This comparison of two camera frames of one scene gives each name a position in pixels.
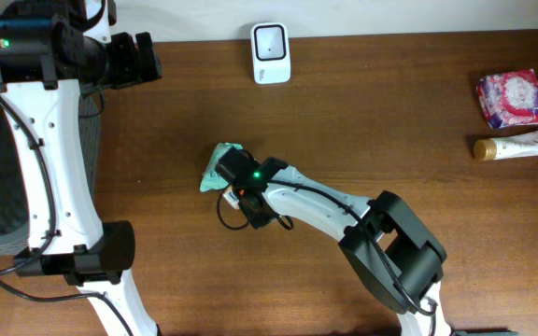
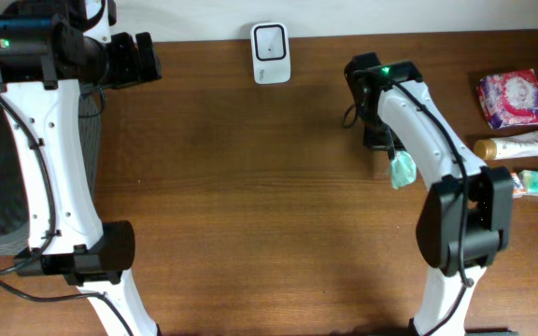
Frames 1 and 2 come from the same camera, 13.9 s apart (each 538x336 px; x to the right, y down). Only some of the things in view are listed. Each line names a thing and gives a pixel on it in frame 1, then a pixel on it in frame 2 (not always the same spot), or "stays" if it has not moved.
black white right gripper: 253,215 -> 373,140
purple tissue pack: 513,99 stays
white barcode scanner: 271,58 stays
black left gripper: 132,71 stays
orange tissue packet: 231,197 -> 518,189
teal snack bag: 211,179 -> 403,169
